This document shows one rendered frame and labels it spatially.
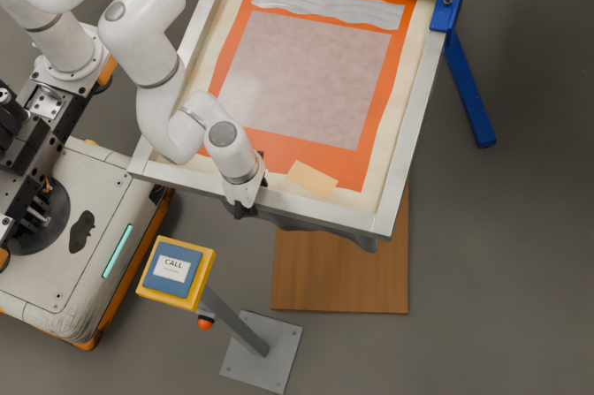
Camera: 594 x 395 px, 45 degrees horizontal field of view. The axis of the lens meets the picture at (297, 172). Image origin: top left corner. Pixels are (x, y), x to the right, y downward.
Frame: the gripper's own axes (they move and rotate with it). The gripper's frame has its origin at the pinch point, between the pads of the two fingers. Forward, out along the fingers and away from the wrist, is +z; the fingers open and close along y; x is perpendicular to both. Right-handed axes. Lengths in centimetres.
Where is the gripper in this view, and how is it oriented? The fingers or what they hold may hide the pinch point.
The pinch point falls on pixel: (255, 195)
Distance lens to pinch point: 150.2
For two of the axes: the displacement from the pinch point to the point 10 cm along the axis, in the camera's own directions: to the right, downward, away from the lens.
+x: 9.4, 2.2, -2.4
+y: -3.0, 8.9, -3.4
